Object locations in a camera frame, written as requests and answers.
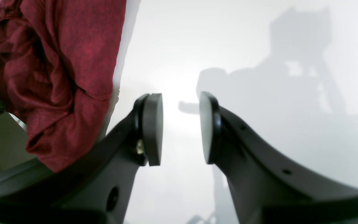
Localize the red long-sleeve T-shirt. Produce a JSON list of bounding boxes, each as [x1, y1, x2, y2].
[[0, 0, 126, 172]]

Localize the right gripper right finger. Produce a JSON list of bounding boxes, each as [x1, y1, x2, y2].
[[199, 91, 358, 224]]

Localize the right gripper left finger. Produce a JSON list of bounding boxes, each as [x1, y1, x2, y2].
[[0, 93, 163, 224]]

